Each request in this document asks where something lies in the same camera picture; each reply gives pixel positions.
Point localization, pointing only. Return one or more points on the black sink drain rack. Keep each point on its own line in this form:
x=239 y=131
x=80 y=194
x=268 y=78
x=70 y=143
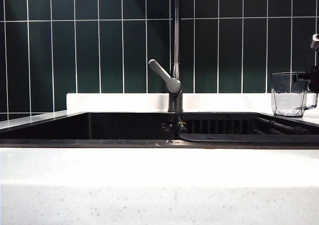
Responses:
x=249 y=138

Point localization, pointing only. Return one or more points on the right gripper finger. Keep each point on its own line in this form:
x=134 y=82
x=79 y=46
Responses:
x=300 y=79

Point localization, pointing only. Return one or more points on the dark metal gooseneck faucet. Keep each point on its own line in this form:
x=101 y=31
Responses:
x=176 y=35

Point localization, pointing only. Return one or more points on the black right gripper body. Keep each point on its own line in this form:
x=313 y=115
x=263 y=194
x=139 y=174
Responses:
x=314 y=77

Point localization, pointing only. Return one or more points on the black kitchen sink basin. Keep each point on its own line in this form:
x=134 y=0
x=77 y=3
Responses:
x=74 y=127

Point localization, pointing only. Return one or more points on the clear plastic pitcher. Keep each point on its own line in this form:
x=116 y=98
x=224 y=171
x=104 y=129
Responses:
x=284 y=97

